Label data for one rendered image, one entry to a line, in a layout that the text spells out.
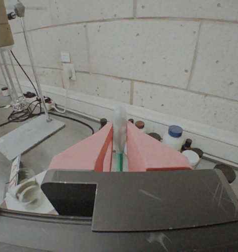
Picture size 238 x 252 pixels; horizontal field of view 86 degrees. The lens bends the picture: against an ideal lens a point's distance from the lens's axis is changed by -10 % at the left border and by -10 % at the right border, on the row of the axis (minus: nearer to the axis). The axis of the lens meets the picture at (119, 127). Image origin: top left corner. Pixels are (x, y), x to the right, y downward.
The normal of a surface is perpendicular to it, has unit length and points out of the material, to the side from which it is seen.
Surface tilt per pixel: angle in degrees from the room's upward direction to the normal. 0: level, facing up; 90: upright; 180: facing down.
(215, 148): 90
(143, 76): 90
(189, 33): 90
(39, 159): 0
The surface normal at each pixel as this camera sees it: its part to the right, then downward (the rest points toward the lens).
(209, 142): -0.51, 0.50
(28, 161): 0.00, -0.82
